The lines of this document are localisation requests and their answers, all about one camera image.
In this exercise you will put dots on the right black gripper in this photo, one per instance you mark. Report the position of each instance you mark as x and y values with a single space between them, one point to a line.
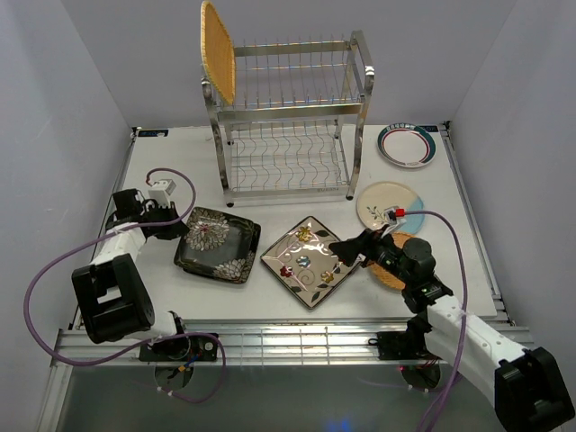
366 243

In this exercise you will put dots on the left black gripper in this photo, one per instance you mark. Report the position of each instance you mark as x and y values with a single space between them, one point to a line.
174 230

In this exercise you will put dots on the black floral square plate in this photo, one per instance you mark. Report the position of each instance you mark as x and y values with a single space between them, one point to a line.
218 245

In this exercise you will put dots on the square woven bamboo plate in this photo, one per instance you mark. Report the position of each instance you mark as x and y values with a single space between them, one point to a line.
217 51

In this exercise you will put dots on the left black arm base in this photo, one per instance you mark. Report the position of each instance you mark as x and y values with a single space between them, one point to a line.
202 348

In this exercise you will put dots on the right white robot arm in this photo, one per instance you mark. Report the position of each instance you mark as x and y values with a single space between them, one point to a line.
524 386

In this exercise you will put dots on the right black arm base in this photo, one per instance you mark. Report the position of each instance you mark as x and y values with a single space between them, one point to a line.
396 345

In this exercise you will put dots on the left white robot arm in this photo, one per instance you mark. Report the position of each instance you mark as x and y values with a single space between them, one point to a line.
111 295

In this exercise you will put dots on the steel two-tier dish rack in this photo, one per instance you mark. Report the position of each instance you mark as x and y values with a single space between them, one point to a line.
295 128

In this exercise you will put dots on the round woven bamboo plate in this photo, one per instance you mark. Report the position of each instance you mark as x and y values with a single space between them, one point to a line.
384 276

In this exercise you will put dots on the cream and blue round plate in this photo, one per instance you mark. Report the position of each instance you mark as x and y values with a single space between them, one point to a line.
378 197

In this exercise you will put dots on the beige floral square plate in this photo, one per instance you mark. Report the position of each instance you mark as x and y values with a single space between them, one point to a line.
304 265

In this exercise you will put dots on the left blue table label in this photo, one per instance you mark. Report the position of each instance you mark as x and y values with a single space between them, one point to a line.
152 133

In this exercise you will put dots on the blue table label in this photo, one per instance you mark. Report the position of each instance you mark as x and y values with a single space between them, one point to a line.
152 133
429 128

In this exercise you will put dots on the white plate teal red rim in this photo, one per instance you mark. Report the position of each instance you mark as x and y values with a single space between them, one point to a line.
407 145

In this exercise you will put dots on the right blue table label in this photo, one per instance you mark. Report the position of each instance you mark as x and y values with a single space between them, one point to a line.
429 128

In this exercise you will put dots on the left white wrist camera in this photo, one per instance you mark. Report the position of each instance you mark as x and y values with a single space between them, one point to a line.
160 192

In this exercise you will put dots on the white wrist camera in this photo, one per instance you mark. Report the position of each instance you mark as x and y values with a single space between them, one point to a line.
160 192
393 218

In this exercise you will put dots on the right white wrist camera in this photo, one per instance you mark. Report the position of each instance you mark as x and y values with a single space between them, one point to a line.
393 218

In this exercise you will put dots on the aluminium front rail frame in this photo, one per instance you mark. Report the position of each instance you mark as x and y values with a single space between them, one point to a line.
296 344

